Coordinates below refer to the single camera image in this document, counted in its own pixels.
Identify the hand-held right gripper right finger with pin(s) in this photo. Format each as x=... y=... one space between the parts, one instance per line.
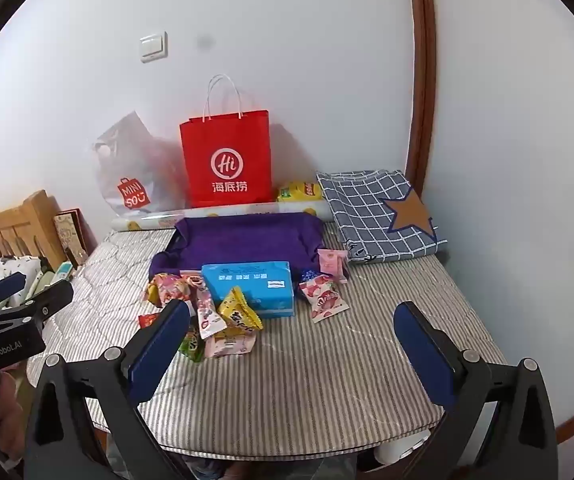
x=424 y=355

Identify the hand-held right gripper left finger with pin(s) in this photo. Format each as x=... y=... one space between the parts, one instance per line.
x=159 y=345

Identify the red candy packet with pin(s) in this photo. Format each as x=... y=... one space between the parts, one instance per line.
x=149 y=320

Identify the green packet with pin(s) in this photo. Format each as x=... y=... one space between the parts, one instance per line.
x=193 y=347

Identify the yellow and pink packet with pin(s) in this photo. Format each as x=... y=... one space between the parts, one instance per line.
x=164 y=287

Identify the long red bar packet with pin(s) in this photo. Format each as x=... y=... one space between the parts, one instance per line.
x=208 y=310

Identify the yellow triangular packet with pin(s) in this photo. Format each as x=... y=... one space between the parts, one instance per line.
x=239 y=315

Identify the pink strawberry print packet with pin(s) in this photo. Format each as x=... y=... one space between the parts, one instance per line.
x=323 y=300

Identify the small pink packet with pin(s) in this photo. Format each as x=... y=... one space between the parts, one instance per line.
x=331 y=262

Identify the purple cloth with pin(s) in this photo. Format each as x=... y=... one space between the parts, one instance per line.
x=247 y=240

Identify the blue packet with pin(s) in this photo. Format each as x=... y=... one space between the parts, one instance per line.
x=310 y=275

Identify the person's left hand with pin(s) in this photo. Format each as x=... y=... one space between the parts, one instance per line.
x=4 y=410

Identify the white printed cloth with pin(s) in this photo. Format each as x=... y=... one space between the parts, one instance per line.
x=17 y=265

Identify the brown patterned book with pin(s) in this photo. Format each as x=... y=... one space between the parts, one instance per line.
x=69 y=235

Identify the white container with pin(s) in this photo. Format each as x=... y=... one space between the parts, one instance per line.
x=397 y=452

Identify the blue tissue pack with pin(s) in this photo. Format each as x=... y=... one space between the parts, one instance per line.
x=252 y=285

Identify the striped quilted mat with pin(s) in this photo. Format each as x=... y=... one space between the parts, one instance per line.
x=317 y=385

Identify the rolled patterned mat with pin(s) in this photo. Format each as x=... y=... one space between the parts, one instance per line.
x=137 y=222

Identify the checked cloth with star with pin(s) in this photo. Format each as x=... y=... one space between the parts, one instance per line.
x=362 y=210

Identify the white plastic shopping bag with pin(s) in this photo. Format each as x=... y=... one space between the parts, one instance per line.
x=132 y=160

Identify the yellow crisp bag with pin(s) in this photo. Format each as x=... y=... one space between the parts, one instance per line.
x=297 y=191

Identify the red paper bag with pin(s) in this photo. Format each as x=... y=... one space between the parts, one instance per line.
x=227 y=145

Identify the white light switch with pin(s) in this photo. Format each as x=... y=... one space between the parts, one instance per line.
x=153 y=46

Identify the wooden door frame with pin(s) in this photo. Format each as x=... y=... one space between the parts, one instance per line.
x=423 y=60

